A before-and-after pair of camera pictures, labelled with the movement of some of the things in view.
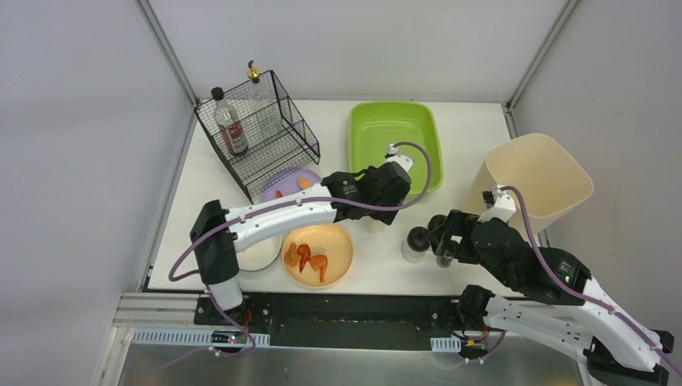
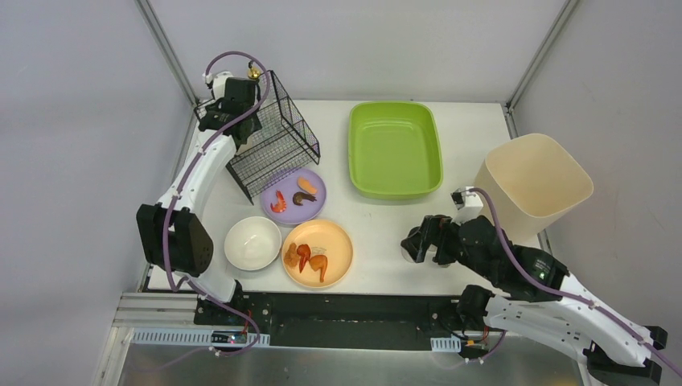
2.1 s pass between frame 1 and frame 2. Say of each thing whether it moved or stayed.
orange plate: stayed
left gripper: moved
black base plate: stayed
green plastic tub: stayed
